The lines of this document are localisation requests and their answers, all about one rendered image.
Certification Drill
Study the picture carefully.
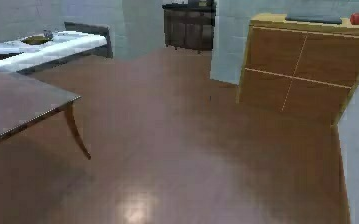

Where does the dark brown wooden cabinet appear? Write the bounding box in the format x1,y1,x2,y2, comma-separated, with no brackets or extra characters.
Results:
161,0,218,54

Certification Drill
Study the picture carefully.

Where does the light brown wooden cupboard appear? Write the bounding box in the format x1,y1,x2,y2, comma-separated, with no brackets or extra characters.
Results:
235,12,359,126

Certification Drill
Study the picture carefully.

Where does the olive green round dish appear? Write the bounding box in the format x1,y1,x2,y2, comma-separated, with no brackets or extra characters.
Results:
20,35,53,46

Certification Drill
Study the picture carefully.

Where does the dark brown wooden table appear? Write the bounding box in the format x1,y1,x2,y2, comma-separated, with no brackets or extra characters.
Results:
0,68,92,161

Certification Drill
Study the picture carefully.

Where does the dark grey flat laptop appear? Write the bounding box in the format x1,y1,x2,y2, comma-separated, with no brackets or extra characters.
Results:
285,13,343,26

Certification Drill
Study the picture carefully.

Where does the white bed with grey frame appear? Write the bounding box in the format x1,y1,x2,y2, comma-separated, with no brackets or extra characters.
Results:
0,21,114,74

